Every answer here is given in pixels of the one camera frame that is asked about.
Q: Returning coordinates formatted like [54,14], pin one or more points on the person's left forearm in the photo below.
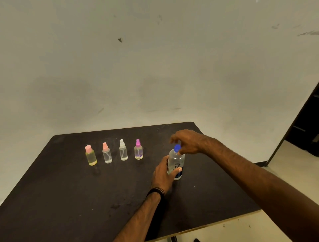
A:
[139,219]

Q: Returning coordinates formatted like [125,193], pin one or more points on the dark door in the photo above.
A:
[306,124]

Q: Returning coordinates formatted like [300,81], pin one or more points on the small clear bottle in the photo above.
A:
[107,157]
[123,155]

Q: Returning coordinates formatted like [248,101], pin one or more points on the pink spray cap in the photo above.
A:
[105,146]

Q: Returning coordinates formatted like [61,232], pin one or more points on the blue bottle cap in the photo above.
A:
[177,148]

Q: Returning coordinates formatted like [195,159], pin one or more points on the purple spray cap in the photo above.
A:
[137,142]

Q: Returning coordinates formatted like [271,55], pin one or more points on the person's right forearm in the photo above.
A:
[264,184]

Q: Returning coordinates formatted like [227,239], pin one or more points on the white spray cap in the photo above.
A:
[121,143]

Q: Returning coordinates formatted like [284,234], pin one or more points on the person's right hand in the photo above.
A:
[194,143]

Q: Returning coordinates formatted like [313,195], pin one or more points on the large clear bottle blue label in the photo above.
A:
[175,159]

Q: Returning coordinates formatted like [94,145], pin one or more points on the small purple tinted bottle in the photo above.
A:
[138,153]

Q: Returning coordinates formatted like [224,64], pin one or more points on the small yellow bottle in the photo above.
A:
[91,159]

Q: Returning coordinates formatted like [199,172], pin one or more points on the black wristband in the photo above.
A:
[156,191]

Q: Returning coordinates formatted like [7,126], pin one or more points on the black table leg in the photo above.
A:
[173,239]

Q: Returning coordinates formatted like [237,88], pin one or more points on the person's left hand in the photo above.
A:
[162,178]

